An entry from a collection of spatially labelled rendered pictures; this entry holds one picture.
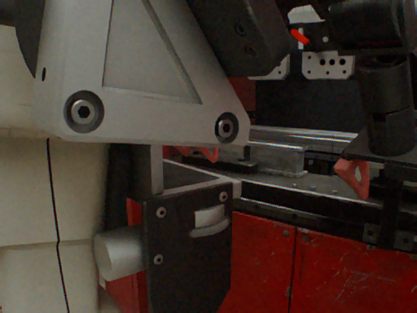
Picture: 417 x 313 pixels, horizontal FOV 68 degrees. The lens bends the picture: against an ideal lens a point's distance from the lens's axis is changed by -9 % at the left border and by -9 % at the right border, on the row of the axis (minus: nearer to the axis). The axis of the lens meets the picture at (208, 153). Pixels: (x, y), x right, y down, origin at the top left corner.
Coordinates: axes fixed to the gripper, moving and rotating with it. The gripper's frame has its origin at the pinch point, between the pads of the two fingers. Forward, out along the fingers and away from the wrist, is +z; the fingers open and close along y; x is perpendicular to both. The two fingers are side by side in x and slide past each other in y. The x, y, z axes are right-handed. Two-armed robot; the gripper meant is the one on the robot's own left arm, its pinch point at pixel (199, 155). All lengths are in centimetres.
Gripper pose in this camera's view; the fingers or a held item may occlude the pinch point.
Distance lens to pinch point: 74.4
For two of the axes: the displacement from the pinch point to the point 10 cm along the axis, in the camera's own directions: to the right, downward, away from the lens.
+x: -6.9, 5.5, -4.7
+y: -6.3, -1.4, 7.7
